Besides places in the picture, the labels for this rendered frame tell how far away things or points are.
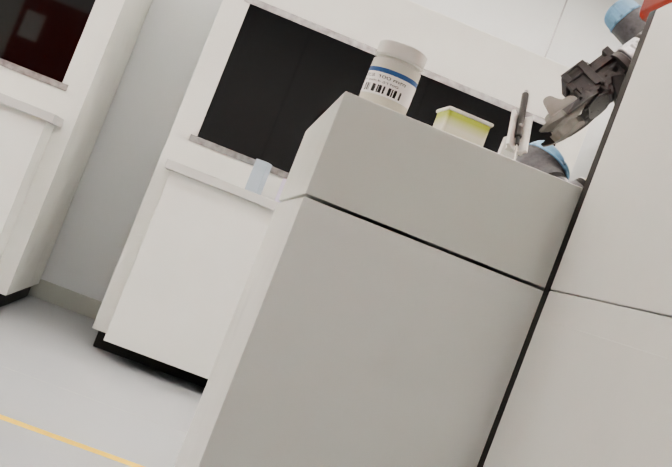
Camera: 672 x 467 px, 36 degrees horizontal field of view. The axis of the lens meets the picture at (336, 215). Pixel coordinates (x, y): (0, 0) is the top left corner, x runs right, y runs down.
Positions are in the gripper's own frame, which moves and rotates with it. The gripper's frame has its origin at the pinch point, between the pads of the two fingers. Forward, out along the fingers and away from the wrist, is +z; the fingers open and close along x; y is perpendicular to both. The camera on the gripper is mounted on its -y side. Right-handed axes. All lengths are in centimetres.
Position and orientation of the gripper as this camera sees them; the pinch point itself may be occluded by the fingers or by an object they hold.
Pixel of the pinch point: (549, 137)
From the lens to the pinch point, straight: 196.0
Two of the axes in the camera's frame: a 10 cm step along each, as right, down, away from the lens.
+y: -5.5, -7.1, 4.5
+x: -2.3, -3.9, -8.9
